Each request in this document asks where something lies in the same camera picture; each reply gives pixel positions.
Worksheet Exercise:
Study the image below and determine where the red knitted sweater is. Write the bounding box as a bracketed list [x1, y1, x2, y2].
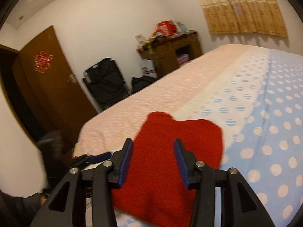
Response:
[112, 112, 223, 226]

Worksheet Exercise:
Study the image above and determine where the left forearm dark sleeve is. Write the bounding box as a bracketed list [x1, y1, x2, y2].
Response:
[0, 191, 47, 227]

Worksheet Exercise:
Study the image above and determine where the brown wooden door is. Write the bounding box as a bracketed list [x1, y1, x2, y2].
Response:
[12, 26, 97, 148]

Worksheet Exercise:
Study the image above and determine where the black folding chair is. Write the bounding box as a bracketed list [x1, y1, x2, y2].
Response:
[82, 58, 131, 110]

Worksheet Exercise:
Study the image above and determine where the black bag on floor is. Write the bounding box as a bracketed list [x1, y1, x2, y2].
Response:
[131, 76, 158, 94]

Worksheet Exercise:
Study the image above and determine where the white paper shopping bag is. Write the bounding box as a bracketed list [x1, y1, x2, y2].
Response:
[140, 59, 157, 78]

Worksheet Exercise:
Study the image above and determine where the blue polka dot bedsheet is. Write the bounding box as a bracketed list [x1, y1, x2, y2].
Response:
[74, 44, 302, 226]

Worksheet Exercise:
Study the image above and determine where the colourful clutter on desk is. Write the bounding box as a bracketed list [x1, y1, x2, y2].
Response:
[140, 34, 167, 54]

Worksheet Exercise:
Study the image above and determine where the dark wooden desk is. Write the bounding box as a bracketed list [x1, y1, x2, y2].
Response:
[137, 30, 203, 78]

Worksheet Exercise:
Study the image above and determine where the red gift box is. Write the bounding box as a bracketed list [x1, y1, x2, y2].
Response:
[155, 21, 177, 36]

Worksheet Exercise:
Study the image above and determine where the beige window curtain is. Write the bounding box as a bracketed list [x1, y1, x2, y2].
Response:
[199, 0, 288, 38]

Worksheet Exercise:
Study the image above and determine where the white card on wall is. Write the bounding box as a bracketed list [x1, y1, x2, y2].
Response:
[135, 34, 146, 45]

